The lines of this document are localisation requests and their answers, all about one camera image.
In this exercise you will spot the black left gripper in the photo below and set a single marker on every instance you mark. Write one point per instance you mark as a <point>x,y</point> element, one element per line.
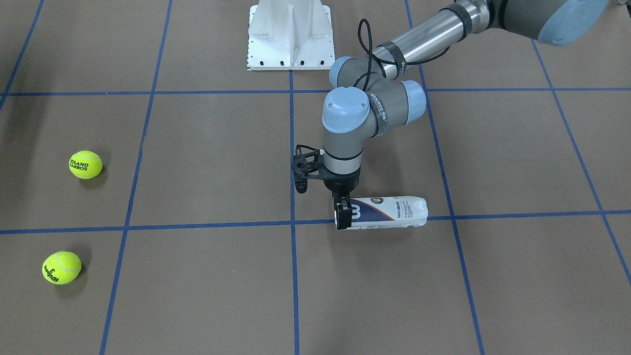
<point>341,184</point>

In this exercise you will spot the white Wilson ball can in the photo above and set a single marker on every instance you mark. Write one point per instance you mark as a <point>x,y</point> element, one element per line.
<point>388,212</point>

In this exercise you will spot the Roland Garros tennis ball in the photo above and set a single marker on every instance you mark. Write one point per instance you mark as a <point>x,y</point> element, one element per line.
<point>85,164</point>

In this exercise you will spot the Wilson tennis ball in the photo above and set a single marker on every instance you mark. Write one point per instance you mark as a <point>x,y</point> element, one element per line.
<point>62,267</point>

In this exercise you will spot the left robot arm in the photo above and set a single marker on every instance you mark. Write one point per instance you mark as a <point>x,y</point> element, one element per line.
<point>366,101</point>

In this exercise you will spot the blue tape strip lengthwise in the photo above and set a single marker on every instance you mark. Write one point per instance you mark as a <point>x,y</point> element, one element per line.
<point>293,237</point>

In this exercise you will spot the blue tape strip crosswise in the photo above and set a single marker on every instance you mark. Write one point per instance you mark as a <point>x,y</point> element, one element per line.
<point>295,222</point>

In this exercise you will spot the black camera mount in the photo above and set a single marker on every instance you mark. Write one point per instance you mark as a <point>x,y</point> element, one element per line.
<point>306,164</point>

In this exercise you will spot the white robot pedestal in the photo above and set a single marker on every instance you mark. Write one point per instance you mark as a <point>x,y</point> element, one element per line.
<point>290,35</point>

